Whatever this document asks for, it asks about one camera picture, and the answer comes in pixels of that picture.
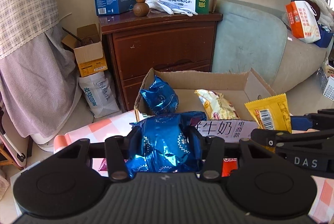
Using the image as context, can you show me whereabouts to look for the pink checkered tablecloth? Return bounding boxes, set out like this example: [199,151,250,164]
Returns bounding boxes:
[53,110,333,223]

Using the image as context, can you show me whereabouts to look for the light blue sofa cushion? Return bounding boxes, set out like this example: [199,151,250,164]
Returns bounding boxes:
[211,0,287,86]

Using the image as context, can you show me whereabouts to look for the orange white paper bag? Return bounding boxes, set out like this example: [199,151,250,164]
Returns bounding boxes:
[285,0,321,43]

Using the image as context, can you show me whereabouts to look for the white plastic sack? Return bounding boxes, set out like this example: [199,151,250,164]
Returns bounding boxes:
[79,71,120,118]

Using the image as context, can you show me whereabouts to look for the red noodle snack bag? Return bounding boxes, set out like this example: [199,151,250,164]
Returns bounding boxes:
[222,158,238,177]

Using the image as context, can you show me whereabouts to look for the white milk carton tray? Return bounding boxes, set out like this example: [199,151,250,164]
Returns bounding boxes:
[141,69,275,143]

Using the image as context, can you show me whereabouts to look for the cream croissant bag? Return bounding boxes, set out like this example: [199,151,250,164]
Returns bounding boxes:
[195,89,239,120]

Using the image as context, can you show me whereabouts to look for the yellow waffle packet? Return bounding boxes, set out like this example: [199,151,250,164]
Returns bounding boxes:
[245,93,292,153]

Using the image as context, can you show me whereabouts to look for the white cloth gloves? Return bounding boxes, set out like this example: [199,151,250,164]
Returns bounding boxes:
[145,0,198,17]

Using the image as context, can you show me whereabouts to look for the wooden gourd ornament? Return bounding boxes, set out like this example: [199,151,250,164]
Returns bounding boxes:
[133,0,149,17]

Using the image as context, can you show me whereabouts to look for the pink folding chair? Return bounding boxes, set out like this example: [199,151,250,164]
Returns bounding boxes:
[1,107,29,170]

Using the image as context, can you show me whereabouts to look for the dark wooden cabinet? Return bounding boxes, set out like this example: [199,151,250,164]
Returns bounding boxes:
[99,12,223,112]

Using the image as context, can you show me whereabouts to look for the open cardboard box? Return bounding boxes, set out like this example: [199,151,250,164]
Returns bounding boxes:
[62,24,108,78]

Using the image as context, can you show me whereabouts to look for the blue foil snack bag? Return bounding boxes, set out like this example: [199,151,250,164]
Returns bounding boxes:
[140,75,179,115]
[126,111,207,178]

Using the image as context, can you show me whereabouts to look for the beige sofa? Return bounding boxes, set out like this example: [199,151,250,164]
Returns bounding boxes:
[271,28,333,94]

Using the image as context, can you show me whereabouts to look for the white mesh basket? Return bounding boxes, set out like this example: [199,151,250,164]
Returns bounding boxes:
[317,68,334,101]

